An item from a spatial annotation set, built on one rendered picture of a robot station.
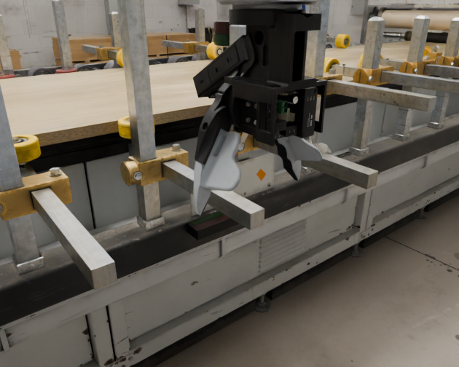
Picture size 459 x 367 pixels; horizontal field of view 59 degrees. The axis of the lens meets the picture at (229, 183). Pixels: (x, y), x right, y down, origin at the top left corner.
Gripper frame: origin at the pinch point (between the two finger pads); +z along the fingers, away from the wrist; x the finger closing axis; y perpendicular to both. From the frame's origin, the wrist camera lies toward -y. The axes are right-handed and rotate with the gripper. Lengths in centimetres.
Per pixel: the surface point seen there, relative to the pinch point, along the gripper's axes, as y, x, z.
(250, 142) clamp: -37, 33, 9
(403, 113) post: -38, 105, 14
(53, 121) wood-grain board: -62, -4, 4
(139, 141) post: -37.6, 4.8, 3.9
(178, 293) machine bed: -63, 26, 67
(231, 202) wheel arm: -14.0, 8.8, 9.1
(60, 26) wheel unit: -146, 27, -13
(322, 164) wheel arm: -15.6, 33.6, 9.1
